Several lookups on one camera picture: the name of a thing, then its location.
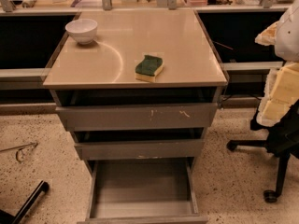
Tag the grey drawer cabinet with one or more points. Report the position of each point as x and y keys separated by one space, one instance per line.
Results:
x=103 y=72

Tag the grey open bottom drawer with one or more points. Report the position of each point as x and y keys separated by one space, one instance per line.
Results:
x=153 y=191

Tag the grey middle drawer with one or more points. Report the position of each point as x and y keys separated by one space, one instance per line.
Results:
x=127 y=150

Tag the white ceramic bowl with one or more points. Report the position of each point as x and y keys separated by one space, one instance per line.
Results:
x=82 y=31

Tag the metal wire tool on floor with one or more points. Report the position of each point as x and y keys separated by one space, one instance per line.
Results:
x=20 y=150

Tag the black office chair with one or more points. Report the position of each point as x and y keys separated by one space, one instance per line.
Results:
x=283 y=142

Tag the grey top drawer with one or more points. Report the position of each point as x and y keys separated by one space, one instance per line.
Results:
x=136 y=117

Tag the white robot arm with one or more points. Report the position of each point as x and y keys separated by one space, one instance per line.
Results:
x=287 y=36

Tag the green and yellow sponge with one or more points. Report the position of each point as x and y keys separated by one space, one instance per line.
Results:
x=149 y=68

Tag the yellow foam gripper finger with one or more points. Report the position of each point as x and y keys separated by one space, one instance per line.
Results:
x=268 y=36
x=281 y=91

